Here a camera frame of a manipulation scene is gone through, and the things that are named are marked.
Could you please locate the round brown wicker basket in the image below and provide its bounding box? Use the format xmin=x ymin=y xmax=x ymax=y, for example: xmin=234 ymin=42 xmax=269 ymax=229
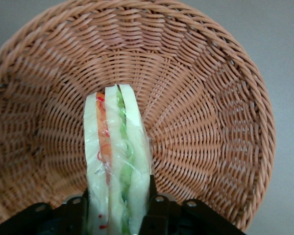
xmin=0 ymin=0 xmax=277 ymax=232

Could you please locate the triangle sandwich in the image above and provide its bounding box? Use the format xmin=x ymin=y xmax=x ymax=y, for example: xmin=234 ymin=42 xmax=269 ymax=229
xmin=82 ymin=83 xmax=154 ymax=235

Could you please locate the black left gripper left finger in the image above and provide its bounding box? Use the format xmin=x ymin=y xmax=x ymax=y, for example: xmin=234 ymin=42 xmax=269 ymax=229
xmin=0 ymin=190 xmax=89 ymax=235

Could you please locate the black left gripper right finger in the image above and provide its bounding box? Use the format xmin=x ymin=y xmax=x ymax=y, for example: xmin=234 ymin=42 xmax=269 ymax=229
xmin=139 ymin=174 xmax=246 ymax=235

